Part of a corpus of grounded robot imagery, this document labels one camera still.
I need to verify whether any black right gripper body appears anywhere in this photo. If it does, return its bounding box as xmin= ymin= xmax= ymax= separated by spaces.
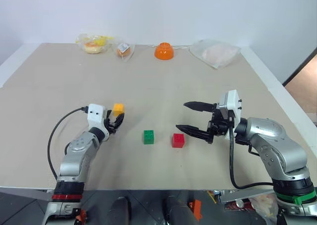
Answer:
xmin=206 ymin=103 xmax=235 ymax=145

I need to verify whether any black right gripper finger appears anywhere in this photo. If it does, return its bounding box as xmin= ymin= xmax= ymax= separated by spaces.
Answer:
xmin=183 ymin=101 xmax=215 ymax=113
xmin=175 ymin=123 xmax=209 ymax=140

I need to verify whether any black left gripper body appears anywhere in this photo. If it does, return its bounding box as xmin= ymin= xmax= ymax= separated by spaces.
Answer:
xmin=104 ymin=119 xmax=117 ymax=135

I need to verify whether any yellow cube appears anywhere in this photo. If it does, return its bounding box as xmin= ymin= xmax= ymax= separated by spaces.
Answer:
xmin=112 ymin=103 xmax=125 ymax=117

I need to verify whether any red cube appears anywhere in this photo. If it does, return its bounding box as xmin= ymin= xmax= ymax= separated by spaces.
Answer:
xmin=171 ymin=133 xmax=186 ymax=149

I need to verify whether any green cube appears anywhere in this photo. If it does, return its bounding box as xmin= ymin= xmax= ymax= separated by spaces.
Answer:
xmin=143 ymin=129 xmax=156 ymax=145

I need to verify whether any beige table cover sheet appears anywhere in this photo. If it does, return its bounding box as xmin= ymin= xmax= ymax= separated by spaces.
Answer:
xmin=0 ymin=42 xmax=317 ymax=191

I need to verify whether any clear bag with pale contents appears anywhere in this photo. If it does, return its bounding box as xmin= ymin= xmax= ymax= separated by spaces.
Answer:
xmin=189 ymin=38 xmax=242 ymax=70

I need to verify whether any small packaged orange bread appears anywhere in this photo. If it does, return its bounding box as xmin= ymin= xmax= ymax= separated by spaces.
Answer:
xmin=112 ymin=36 xmax=136 ymax=62

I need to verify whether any orange plastic bowl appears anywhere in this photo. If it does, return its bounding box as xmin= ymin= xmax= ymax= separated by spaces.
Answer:
xmin=154 ymin=42 xmax=175 ymax=60

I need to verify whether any plastic bag with yellow food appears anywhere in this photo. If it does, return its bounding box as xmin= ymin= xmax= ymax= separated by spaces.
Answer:
xmin=75 ymin=33 xmax=115 ymax=55

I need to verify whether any grey metal table strut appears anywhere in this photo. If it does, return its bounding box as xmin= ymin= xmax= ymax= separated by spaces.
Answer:
xmin=0 ymin=186 xmax=54 ymax=202
xmin=219 ymin=189 xmax=275 ymax=205

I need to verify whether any dark rounded shape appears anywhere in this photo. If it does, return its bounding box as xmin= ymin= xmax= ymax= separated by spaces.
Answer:
xmin=162 ymin=196 xmax=196 ymax=225
xmin=108 ymin=196 xmax=132 ymax=225

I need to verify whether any clear bag with yellow items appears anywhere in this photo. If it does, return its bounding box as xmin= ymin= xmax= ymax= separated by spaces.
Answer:
xmin=247 ymin=194 xmax=279 ymax=220

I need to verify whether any small orange plastic piece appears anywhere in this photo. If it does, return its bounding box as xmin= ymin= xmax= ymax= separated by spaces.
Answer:
xmin=75 ymin=209 xmax=88 ymax=225

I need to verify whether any brown wooden door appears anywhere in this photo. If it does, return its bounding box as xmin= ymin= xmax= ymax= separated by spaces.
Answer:
xmin=283 ymin=47 xmax=317 ymax=123

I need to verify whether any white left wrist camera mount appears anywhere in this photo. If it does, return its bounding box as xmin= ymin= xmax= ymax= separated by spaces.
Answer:
xmin=87 ymin=103 xmax=110 ymax=142

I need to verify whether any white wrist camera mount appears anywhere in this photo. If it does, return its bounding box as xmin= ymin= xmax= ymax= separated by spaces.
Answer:
xmin=87 ymin=103 xmax=110 ymax=142
xmin=217 ymin=90 xmax=243 ymax=139

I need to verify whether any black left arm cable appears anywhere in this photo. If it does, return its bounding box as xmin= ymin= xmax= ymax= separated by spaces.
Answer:
xmin=47 ymin=107 xmax=89 ymax=180

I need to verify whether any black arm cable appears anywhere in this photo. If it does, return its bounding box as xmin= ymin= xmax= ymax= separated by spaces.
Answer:
xmin=47 ymin=107 xmax=89 ymax=180
xmin=228 ymin=115 xmax=274 ymax=190

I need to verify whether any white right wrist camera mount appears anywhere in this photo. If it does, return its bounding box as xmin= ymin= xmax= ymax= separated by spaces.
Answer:
xmin=217 ymin=90 xmax=243 ymax=139

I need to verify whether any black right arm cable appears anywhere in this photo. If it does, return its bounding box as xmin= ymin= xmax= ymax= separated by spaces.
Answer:
xmin=228 ymin=115 xmax=274 ymax=190

